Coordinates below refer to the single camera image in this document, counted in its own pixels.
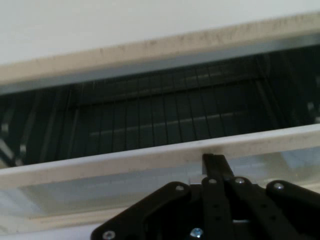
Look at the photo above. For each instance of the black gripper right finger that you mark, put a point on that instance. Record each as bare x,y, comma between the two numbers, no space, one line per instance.
275,212

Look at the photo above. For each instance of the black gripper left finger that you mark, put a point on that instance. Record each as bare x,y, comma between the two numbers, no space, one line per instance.
175,212

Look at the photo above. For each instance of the cream white toaster oven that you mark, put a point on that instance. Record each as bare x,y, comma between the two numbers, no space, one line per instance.
125,30

